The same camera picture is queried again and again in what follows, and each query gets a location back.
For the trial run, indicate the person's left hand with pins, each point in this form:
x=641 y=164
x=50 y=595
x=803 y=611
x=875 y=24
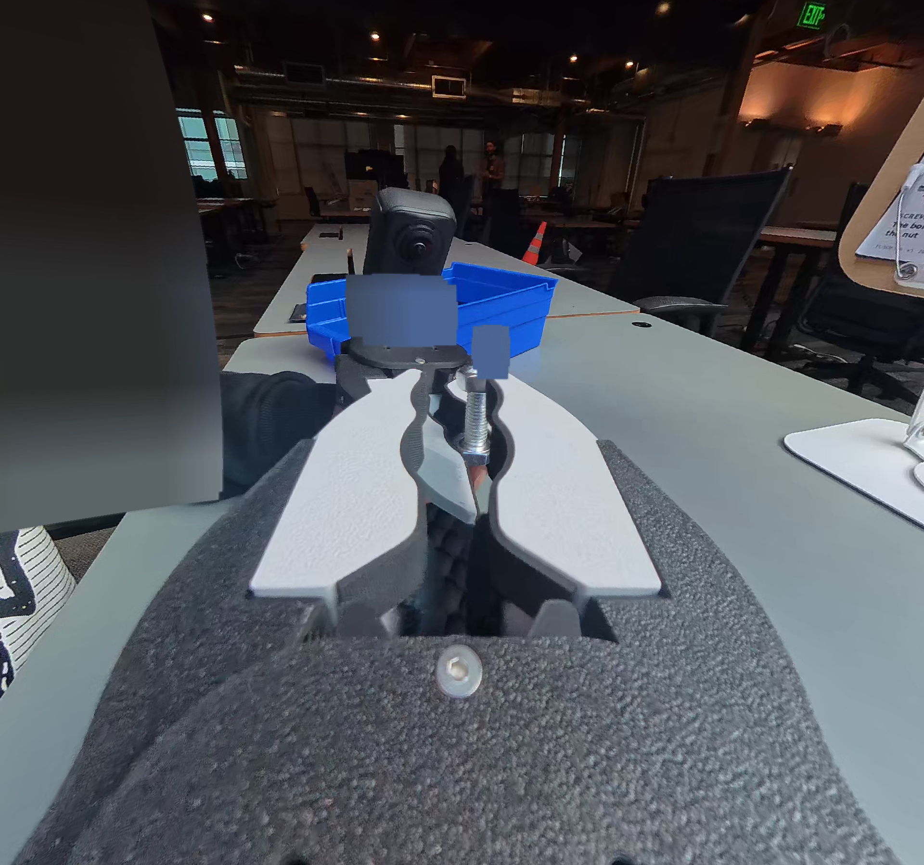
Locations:
x=267 y=424

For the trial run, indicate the ceiling air vent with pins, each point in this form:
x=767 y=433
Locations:
x=449 y=86

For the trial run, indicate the green exit sign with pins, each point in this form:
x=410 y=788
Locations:
x=812 y=15

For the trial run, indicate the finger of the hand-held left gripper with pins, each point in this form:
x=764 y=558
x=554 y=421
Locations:
x=456 y=392
x=447 y=482

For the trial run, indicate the orange traffic cone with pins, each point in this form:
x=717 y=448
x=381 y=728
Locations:
x=535 y=248

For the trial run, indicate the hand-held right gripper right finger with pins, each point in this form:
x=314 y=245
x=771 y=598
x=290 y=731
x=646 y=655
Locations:
x=577 y=511

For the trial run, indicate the blue plastic bin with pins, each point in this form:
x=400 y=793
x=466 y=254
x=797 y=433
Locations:
x=520 y=302

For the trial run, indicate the black honeycomb wrist pad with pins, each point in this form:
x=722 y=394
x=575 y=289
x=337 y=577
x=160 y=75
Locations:
x=451 y=562

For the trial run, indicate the black office chair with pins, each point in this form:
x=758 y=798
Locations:
x=852 y=316
x=686 y=229

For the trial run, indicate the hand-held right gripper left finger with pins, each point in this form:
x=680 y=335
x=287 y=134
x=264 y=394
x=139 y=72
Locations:
x=339 y=511

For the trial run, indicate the bright window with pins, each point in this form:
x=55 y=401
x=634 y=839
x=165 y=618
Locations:
x=198 y=150

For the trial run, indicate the steel hex bolt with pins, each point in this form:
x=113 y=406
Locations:
x=476 y=417

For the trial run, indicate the printed instruction sheet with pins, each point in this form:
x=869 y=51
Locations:
x=895 y=229

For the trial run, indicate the brown wooden desk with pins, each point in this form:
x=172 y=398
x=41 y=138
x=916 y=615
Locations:
x=794 y=235

